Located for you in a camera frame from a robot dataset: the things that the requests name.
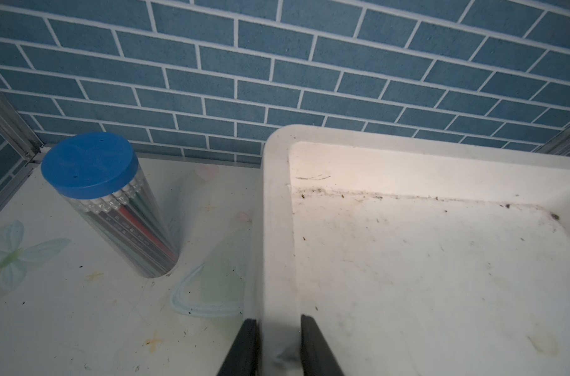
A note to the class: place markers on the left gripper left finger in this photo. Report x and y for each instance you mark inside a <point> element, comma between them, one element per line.
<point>242,358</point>

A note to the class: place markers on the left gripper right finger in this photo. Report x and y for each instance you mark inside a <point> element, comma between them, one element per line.
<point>317,359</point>

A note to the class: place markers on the white plastic drawer cabinet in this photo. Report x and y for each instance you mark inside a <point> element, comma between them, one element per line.
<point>415,257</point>

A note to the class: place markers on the floral table mat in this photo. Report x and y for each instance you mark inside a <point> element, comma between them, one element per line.
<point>71,305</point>

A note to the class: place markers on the pencil tube blue lid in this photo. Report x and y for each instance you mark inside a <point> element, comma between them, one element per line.
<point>100,176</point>

